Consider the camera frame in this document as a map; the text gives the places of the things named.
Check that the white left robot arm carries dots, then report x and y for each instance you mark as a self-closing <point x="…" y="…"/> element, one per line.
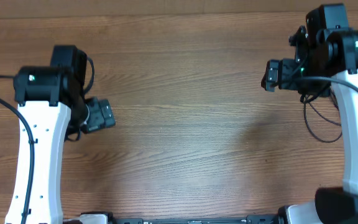
<point x="51" y="107"/>

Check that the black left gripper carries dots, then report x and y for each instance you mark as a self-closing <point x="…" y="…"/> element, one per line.
<point x="102" y="114"/>

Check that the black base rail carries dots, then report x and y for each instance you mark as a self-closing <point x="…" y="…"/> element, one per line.
<point x="197" y="220"/>

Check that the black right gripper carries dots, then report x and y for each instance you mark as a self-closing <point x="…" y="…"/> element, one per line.
<point x="284" y="68"/>

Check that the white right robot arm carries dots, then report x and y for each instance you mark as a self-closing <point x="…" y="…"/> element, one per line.
<point x="325" y="64"/>

